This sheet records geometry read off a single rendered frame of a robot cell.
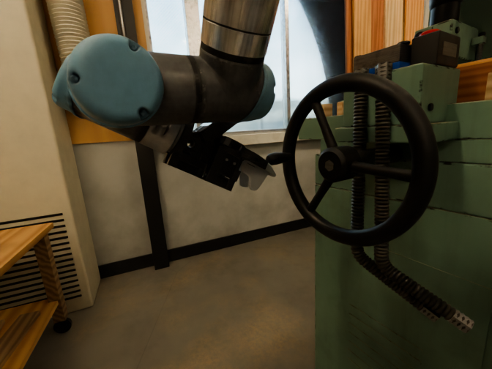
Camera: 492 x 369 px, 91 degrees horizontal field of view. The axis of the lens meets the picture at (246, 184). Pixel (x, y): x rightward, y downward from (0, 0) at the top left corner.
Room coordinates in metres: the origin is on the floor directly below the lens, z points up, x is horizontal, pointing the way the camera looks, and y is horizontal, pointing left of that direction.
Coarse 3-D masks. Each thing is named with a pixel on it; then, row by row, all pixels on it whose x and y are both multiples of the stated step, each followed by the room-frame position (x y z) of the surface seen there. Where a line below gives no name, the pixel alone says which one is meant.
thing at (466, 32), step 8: (440, 24) 0.56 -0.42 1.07; (448, 24) 0.54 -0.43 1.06; (456, 24) 0.55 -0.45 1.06; (464, 24) 0.57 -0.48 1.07; (416, 32) 0.59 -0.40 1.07; (448, 32) 0.54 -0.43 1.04; (456, 32) 0.54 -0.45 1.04; (464, 32) 0.57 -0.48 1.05; (472, 32) 0.59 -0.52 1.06; (464, 40) 0.57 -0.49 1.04; (464, 48) 0.57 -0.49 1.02; (472, 48) 0.60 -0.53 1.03; (464, 56) 0.58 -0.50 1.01; (472, 56) 0.60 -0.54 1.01
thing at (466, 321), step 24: (384, 72) 0.43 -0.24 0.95; (360, 96) 0.46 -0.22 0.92; (360, 120) 0.46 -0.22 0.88; (384, 120) 0.42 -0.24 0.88; (360, 144) 0.45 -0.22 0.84; (384, 144) 0.41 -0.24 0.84; (360, 192) 0.44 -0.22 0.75; (384, 192) 0.40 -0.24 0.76; (360, 216) 0.44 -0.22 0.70; (384, 216) 0.40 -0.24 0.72; (360, 264) 0.43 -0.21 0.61; (384, 264) 0.39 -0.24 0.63; (408, 288) 0.36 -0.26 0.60; (432, 312) 0.35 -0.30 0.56; (456, 312) 0.32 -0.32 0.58
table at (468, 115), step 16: (448, 112) 0.43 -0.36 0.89; (464, 112) 0.42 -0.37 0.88; (480, 112) 0.40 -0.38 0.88; (304, 128) 0.73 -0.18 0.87; (320, 128) 0.68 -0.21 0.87; (336, 128) 0.52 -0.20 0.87; (352, 128) 0.49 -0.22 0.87; (368, 128) 0.46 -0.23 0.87; (400, 128) 0.41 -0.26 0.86; (448, 128) 0.40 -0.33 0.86; (464, 128) 0.41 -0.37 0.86; (480, 128) 0.40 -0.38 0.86
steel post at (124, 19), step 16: (128, 0) 1.51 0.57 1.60; (128, 16) 1.50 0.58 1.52; (128, 32) 1.50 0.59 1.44; (144, 160) 1.49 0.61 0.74; (144, 176) 1.49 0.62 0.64; (144, 192) 1.48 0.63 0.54; (160, 208) 1.51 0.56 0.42; (160, 224) 1.51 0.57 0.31; (160, 240) 1.50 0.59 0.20; (160, 256) 1.50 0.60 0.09
